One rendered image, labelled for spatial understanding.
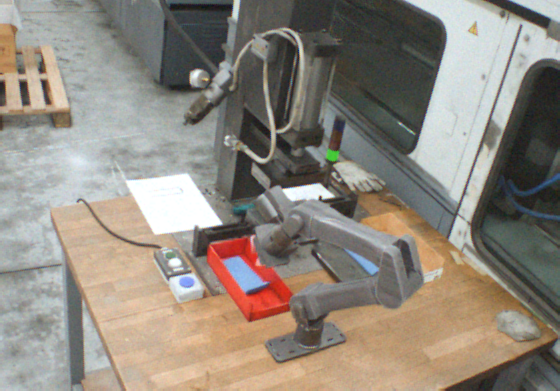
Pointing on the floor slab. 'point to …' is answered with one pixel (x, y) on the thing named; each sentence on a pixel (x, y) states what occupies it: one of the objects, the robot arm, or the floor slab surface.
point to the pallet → (37, 86)
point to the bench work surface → (154, 313)
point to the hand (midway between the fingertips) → (257, 257)
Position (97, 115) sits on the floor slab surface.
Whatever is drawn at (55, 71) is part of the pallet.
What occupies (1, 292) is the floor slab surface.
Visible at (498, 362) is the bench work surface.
